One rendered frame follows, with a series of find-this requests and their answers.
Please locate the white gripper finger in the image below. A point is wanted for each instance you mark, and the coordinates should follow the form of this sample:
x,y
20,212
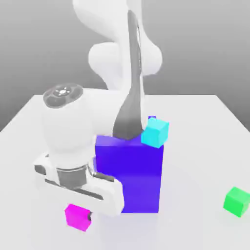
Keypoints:
x,y
92,216

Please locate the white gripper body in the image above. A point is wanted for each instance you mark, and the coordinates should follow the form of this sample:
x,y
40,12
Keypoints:
x,y
109,197

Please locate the small magenta cube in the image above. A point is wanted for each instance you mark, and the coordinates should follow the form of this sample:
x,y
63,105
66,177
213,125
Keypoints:
x,y
77,217

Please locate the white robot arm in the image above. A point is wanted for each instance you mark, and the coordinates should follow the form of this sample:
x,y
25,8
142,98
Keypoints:
x,y
68,125

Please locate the small cyan cube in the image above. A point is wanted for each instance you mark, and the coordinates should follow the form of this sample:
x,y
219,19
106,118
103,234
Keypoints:
x,y
155,132

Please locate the small green cube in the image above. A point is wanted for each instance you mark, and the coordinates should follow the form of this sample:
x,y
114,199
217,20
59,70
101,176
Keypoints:
x,y
236,202

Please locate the large blue box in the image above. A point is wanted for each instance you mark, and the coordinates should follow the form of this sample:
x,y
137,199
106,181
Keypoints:
x,y
136,171

